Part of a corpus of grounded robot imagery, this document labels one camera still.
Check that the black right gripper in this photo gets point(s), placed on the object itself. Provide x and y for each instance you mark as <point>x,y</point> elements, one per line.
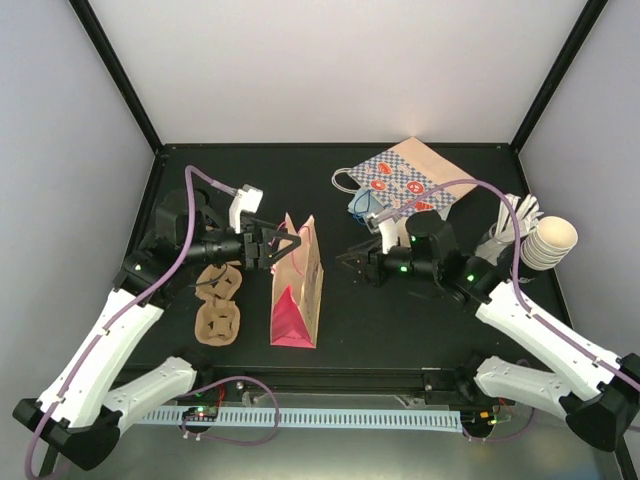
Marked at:
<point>371,257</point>

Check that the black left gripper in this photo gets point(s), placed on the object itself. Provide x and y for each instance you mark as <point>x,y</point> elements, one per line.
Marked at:
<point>256,252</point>

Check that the cream pink Cakes paper bag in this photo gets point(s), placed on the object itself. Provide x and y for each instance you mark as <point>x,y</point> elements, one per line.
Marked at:
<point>297,290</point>

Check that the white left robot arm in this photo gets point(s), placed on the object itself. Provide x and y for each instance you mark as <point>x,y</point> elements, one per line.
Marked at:
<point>81,414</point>

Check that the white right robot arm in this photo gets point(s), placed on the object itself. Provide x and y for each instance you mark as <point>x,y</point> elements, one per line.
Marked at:
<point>593,390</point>

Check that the light blue paper bag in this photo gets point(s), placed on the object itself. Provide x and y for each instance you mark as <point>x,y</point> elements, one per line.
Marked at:
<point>364,203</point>

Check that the blue checkered bakery paper bag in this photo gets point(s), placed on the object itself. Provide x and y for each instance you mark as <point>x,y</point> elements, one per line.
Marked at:
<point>408,173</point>

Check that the tall white paper cup stack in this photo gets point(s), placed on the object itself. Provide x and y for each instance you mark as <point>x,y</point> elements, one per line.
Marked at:
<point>549,243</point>

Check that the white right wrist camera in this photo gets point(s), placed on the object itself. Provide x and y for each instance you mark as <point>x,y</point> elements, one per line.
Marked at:
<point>394,233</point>

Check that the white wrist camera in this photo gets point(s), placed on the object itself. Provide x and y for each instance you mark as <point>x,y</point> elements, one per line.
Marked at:
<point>394,233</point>
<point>247,199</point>

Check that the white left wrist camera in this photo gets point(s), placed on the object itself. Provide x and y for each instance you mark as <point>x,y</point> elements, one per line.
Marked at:
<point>247,199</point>

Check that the white slotted cable rail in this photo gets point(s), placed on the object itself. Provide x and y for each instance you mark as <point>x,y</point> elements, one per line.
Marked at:
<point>310,418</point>

